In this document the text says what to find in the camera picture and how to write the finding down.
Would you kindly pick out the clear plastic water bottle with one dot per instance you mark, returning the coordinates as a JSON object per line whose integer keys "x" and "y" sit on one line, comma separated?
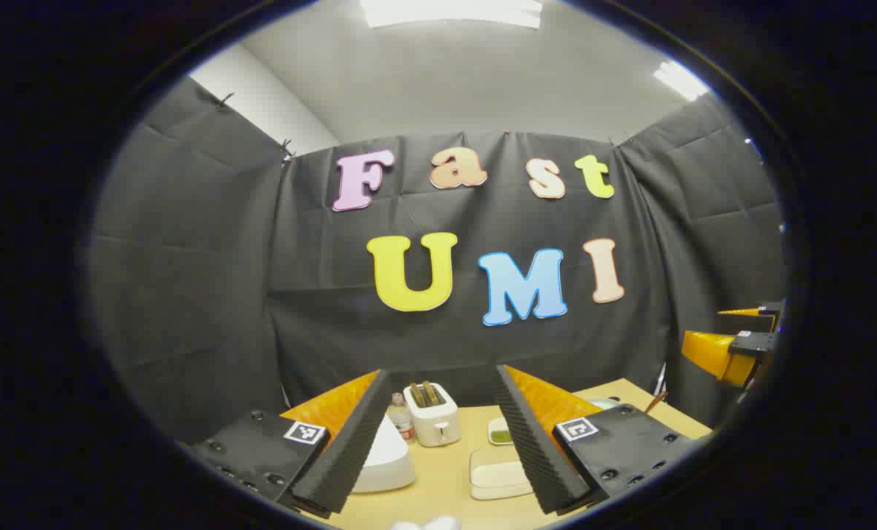
{"x": 402, "y": 423}

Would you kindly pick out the white rice cooker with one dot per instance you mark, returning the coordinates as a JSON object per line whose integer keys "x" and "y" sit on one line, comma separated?
{"x": 391, "y": 464}

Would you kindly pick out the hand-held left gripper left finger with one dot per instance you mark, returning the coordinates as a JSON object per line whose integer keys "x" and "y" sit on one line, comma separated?
{"x": 350, "y": 449}

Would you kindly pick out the brown toast slice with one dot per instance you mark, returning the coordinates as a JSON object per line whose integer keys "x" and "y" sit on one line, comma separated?
{"x": 431, "y": 392}
{"x": 416, "y": 395}

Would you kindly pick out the ceiling light panel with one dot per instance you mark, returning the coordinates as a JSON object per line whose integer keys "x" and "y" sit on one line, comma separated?
{"x": 449, "y": 13}
{"x": 680, "y": 79}

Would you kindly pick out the white toaster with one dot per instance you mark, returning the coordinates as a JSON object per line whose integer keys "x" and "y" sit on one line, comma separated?
{"x": 435, "y": 427}

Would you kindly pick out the black backdrop cloth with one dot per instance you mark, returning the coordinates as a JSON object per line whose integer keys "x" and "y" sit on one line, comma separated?
{"x": 262, "y": 258}

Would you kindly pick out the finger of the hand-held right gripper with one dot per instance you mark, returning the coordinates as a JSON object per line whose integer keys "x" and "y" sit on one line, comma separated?
{"x": 769, "y": 316}
{"x": 718, "y": 353}

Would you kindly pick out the white metal stand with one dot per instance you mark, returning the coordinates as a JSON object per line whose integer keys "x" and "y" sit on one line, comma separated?
{"x": 662, "y": 379}

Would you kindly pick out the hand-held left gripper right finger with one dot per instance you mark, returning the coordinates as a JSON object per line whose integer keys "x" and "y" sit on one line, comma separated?
{"x": 534, "y": 449}

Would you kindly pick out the white divided bean dish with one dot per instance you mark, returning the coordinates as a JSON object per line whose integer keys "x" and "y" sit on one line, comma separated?
{"x": 499, "y": 436}

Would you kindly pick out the clear tray of white rice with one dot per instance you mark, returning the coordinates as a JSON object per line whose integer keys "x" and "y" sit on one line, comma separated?
{"x": 494, "y": 475}

